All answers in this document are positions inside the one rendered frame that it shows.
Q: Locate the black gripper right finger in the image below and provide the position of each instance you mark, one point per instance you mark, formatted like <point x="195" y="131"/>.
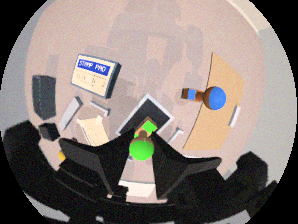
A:
<point x="170" y="167"/>

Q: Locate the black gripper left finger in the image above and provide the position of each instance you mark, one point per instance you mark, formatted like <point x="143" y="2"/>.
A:
<point x="109" y="159"/>

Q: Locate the cream paper card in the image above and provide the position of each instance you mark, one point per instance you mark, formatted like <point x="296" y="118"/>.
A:
<point x="94" y="131"/>

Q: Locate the cream rectangular tin with blue label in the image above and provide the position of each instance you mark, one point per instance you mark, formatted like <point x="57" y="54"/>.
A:
<point x="95" y="75"/>

